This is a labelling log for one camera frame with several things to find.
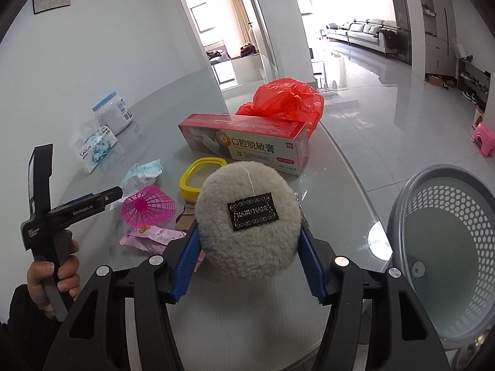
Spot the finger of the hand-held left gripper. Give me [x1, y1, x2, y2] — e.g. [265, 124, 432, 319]
[91, 186, 124, 212]

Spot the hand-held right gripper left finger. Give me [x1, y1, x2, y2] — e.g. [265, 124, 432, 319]
[42, 222, 202, 371]

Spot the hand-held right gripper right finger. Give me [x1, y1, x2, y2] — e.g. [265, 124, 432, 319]
[297, 224, 453, 371]

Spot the blue white packet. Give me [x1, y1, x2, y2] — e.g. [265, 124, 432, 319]
[120, 159, 163, 192]

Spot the pink plastic mesh cup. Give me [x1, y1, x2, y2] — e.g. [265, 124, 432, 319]
[122, 185, 177, 227]

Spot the pink snack wrapper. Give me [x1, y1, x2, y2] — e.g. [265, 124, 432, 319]
[119, 226, 188, 256]

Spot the yellow plastic ring lid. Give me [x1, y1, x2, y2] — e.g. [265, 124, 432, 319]
[179, 157, 227, 203]

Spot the grey fluffy round pouch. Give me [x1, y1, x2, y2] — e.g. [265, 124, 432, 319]
[194, 161, 307, 281]

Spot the grey perforated plastic basket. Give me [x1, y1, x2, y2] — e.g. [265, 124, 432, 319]
[385, 164, 495, 352]

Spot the person's left forearm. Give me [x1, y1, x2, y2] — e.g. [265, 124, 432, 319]
[0, 284, 74, 371]

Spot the person's left hand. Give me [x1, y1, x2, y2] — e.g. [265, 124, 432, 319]
[26, 240, 82, 310]

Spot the soft tissue pack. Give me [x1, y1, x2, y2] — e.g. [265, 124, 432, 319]
[71, 118, 118, 174]

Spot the white plastic jar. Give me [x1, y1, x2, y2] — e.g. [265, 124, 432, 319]
[93, 92, 133, 135]

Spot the red cardboard box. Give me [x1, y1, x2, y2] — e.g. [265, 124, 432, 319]
[178, 114, 310, 176]

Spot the red plastic bag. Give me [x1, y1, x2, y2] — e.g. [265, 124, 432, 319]
[236, 78, 325, 140]

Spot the bed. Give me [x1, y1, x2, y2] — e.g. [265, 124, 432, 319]
[208, 48, 230, 65]

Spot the pink plastic stool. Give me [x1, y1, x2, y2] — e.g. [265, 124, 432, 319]
[471, 124, 495, 159]

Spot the beige curtain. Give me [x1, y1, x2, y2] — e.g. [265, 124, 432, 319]
[226, 0, 252, 58]

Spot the grey sofa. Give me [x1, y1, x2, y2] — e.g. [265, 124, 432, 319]
[325, 19, 399, 53]

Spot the shoe rack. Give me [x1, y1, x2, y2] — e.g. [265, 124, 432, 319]
[456, 57, 493, 105]

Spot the tall white cabinet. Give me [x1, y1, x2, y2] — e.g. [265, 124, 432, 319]
[421, 0, 457, 78]

